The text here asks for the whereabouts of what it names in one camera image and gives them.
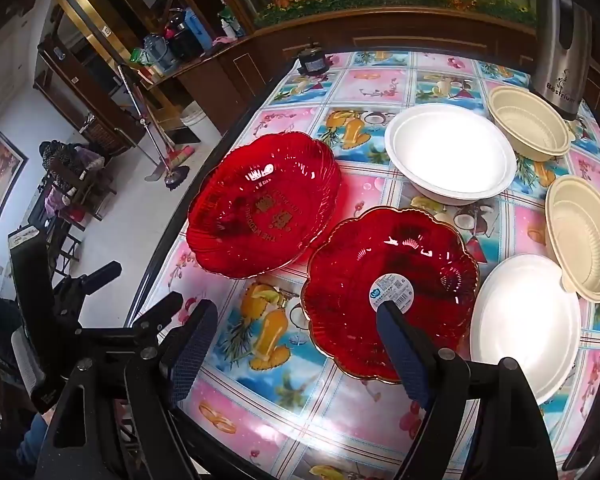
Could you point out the black kitchen appliance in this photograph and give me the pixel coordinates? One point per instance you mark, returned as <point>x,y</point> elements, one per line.
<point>180,35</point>

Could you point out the gold-rimmed red glass plate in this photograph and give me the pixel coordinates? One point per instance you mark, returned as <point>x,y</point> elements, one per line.
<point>350,280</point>

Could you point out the wooden display cabinet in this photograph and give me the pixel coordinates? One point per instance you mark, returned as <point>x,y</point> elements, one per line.
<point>80,85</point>

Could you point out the small white bowl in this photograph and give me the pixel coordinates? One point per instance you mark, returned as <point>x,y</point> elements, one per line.
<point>525,320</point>

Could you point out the beige ribbed bowl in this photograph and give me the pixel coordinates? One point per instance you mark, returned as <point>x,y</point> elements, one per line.
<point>585,235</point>
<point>527,120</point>

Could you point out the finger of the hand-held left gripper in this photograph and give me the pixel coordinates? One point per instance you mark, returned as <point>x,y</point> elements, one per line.
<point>100,275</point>
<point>165,307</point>

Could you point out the large red glass plate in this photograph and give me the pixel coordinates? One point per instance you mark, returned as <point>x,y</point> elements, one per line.
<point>260,210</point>

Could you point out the wooden chair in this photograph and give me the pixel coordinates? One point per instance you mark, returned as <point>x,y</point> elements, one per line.
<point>75,187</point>

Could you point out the stainless steel kettle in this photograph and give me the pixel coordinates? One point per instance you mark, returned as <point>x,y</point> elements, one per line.
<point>560,50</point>

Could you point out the white plastic bucket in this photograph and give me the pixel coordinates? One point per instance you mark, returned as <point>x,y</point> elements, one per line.
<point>192,117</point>

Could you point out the large white bowl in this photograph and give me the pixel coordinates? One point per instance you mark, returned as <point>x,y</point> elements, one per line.
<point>450,150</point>

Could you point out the framed wall picture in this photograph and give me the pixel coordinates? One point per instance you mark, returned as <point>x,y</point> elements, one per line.
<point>0,190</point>

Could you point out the blue plastic jug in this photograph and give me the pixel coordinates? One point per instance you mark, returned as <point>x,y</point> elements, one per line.
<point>157,52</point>

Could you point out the colourful broom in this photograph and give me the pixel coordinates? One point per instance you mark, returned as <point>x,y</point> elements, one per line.
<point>179,156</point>

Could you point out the long wooden cabinet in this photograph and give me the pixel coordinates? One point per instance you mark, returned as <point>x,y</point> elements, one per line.
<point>260,60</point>

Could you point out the fruit print tablecloth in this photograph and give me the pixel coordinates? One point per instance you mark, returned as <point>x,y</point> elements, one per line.
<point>360,90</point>

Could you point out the white bottle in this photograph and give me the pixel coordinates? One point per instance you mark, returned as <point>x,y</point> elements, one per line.
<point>226,29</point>

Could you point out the pink cloth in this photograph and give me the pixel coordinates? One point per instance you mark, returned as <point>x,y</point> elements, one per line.
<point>223,40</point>

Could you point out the blue container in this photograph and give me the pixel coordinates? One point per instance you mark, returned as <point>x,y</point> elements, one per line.
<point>200,30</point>

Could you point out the wicker basket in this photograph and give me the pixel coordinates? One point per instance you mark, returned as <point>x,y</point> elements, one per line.
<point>102,132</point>

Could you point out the dark floral cloth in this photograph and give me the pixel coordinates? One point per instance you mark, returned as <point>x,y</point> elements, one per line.
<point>70,157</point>

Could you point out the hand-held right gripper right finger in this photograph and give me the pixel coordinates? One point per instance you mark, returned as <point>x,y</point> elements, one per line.
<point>405,355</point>

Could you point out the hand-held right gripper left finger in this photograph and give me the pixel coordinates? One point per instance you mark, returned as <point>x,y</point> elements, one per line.
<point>195,350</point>

